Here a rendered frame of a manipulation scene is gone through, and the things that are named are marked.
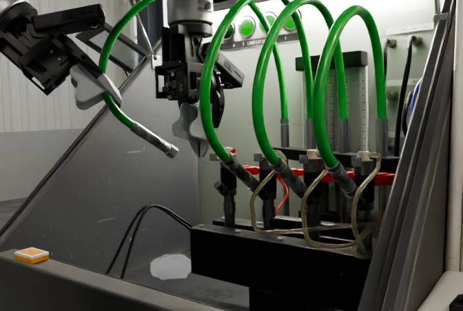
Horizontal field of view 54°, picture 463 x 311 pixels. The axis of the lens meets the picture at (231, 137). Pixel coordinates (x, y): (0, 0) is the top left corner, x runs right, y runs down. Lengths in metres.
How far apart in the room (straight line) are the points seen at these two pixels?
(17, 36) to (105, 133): 0.30
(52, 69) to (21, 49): 0.06
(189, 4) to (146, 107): 0.39
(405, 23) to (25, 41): 0.67
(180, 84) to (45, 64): 0.21
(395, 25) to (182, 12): 0.43
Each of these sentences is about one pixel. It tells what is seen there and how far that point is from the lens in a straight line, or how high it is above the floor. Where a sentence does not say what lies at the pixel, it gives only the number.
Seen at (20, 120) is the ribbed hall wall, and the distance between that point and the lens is 7.46.
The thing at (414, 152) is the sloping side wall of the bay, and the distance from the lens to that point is 0.56.
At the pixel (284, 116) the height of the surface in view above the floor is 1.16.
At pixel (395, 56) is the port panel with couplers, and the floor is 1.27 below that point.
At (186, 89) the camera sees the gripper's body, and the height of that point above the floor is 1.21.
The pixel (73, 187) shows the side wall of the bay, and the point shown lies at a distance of 0.95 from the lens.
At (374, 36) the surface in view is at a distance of 0.71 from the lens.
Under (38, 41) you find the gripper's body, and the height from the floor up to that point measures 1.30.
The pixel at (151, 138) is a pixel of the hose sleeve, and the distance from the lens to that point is 0.79.
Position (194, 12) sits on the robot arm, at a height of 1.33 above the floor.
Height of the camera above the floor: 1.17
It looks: 3 degrees down
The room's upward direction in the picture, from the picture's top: 2 degrees counter-clockwise
